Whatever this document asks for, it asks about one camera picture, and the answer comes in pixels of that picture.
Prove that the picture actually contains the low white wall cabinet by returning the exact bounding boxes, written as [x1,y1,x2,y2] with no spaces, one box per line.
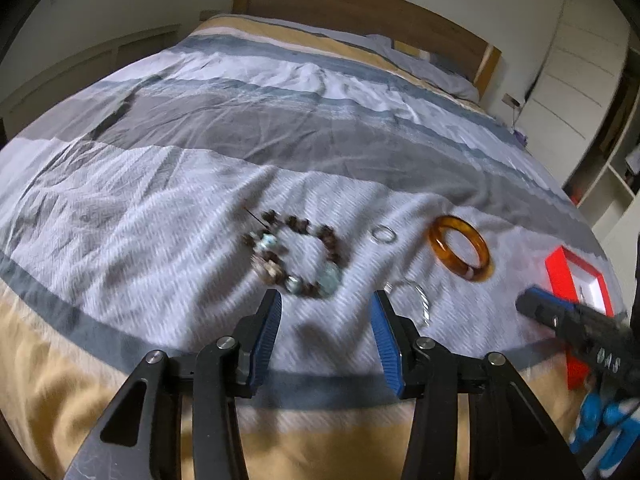
[0,24,182,133]

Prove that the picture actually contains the twisted silver bangle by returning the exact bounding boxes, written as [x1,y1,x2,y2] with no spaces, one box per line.
[384,280,432,330]

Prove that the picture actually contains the person's right hand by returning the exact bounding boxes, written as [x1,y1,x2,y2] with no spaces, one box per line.
[569,387,640,480]

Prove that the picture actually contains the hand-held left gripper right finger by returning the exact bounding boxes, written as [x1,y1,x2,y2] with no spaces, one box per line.
[369,289,587,480]

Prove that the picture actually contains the striped pillow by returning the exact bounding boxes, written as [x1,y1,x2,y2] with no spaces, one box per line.
[365,34,482,102]

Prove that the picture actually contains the wooden headboard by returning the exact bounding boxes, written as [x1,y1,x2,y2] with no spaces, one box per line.
[233,0,502,105]

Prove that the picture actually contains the amber bangle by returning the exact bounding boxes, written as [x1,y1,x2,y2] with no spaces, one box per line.
[427,214,494,284]

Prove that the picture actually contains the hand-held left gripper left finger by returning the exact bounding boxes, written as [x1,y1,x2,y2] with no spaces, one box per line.
[65,287,284,480]

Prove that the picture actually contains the dark beaded bracelet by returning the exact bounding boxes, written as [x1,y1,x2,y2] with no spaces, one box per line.
[242,207,352,302]

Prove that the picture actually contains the striped duvet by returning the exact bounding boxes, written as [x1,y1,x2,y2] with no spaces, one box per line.
[0,12,626,480]

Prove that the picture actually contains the white wardrobe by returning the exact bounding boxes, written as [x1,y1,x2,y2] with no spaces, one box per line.
[517,0,640,233]

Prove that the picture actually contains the red cardboard box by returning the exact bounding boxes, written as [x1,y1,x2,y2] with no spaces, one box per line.
[544,245,632,391]

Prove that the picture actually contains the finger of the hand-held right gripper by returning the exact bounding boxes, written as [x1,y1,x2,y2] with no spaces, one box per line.
[515,285,583,333]

